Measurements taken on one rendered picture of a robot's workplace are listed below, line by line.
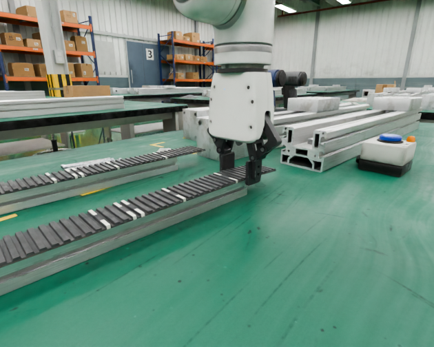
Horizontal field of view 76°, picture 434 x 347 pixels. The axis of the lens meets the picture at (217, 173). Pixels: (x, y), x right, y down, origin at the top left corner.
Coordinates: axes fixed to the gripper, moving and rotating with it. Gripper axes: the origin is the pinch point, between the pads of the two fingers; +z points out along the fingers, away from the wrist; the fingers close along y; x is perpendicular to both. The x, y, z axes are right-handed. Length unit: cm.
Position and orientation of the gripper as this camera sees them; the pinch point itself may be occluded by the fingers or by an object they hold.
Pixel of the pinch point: (239, 169)
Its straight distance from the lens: 46.2
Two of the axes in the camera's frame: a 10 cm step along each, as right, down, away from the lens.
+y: 6.9, 2.2, -6.8
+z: 0.0, 9.5, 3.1
